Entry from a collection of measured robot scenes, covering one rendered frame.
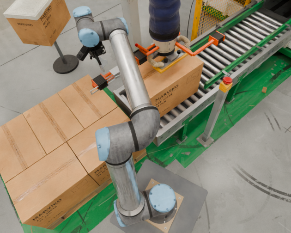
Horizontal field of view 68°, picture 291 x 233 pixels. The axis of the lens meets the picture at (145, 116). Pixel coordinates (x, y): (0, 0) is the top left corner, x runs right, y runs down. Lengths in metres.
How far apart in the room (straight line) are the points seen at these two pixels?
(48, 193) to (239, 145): 2.01
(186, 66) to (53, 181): 1.49
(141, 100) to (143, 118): 0.09
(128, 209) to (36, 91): 2.61
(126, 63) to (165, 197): 0.74
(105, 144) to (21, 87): 2.98
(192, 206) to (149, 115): 0.94
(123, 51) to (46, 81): 2.63
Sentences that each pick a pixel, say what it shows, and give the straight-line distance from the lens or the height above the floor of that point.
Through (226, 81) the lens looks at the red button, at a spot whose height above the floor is 1.04.
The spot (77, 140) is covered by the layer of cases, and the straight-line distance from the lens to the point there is 2.11.
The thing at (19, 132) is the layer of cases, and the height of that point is 0.54.
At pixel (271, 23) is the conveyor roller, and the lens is 3.31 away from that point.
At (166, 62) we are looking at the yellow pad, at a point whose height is 1.11.
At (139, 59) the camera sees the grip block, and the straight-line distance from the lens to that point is 1.58.
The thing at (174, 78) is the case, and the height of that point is 0.95.
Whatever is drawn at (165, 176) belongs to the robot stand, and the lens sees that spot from 1.62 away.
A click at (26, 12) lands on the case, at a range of 2.89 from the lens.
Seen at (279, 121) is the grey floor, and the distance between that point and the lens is 3.02.
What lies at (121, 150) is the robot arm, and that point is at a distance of 0.76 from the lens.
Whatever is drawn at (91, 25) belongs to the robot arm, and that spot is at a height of 1.71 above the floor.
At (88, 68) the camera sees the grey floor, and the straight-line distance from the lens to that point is 3.45.
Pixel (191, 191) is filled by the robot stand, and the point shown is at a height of 0.75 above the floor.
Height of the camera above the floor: 2.31
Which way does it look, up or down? 58 degrees down
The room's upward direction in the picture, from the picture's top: 7 degrees counter-clockwise
